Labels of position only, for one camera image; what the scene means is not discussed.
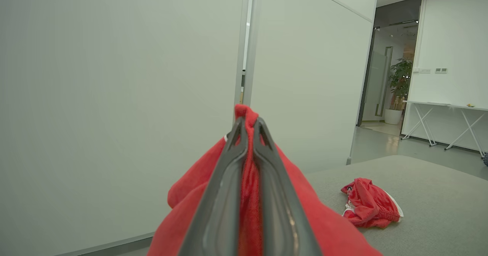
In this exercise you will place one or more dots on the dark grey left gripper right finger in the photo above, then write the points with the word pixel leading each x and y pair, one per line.
pixel 282 218

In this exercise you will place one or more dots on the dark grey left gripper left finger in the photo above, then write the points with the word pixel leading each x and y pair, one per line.
pixel 219 210

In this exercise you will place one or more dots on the plain red garment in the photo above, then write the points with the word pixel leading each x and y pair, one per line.
pixel 179 229

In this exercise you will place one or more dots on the red garment with white trim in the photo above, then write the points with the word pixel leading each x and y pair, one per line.
pixel 371 206

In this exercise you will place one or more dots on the grey fabric sofa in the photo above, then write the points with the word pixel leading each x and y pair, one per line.
pixel 438 210

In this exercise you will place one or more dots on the white partition panel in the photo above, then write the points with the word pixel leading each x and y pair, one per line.
pixel 114 107
pixel 309 88

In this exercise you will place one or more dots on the frosted glass door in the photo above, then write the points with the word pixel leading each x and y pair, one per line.
pixel 379 84

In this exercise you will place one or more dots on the green potted plant white pot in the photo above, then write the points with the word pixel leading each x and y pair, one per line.
pixel 400 80

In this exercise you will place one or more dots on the white folding table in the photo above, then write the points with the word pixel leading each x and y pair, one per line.
pixel 442 105

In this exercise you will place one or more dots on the grey metal partition post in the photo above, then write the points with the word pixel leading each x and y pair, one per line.
pixel 246 57

